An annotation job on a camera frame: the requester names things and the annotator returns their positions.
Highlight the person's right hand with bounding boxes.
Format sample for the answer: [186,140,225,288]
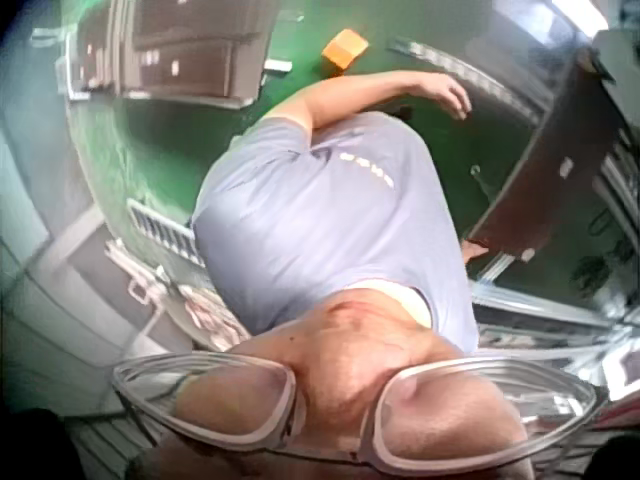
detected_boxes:
[462,239,494,265]

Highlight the person's left hand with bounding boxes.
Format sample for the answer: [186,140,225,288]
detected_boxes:
[422,73,474,122]

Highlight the dark brown panel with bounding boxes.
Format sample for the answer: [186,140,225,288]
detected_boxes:
[468,47,619,259]

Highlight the orange box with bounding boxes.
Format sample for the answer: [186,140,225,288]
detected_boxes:
[321,28,370,77]

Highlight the pink and white cloth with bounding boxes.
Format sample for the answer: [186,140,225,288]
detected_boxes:
[177,283,249,352]

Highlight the dark drawer cabinet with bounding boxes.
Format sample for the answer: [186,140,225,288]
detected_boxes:
[72,0,282,109]

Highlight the long perforated metal rail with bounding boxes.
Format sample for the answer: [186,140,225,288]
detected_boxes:
[388,38,547,127]

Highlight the aluminium frame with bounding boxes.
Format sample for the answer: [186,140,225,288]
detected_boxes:
[468,248,640,361]

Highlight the black cables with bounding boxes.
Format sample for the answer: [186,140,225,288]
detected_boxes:
[572,207,639,294]

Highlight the ribbed aluminium rail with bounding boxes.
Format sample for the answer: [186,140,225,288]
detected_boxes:
[126,198,207,267]

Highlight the white metal bracket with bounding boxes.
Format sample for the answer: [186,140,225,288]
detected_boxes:
[105,238,169,314]

